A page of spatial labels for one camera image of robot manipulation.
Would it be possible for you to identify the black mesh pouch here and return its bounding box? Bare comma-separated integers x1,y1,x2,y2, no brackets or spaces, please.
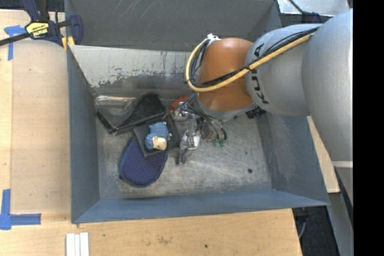
95,92,168,136

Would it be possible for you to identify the grey metal bin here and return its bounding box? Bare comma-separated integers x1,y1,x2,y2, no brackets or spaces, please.
63,0,331,224

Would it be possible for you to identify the pale wood board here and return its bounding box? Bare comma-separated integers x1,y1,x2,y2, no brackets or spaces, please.
10,38,72,215

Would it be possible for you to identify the dark blue dotted cloth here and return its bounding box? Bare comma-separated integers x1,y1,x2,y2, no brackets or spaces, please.
118,128,170,188

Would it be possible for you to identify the blue and cream toy animal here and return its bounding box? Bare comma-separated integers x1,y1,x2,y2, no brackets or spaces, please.
144,121,173,152

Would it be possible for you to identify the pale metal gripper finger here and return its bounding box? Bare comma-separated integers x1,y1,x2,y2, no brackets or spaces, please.
185,134,201,164
175,135,190,166

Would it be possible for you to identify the black flat square block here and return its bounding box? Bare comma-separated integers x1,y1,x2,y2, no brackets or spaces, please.
132,119,181,159

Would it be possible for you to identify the clear plastic packet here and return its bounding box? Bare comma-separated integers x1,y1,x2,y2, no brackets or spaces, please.
95,95,137,109

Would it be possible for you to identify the red round thing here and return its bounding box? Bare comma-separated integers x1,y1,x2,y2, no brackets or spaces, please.
169,95,190,112

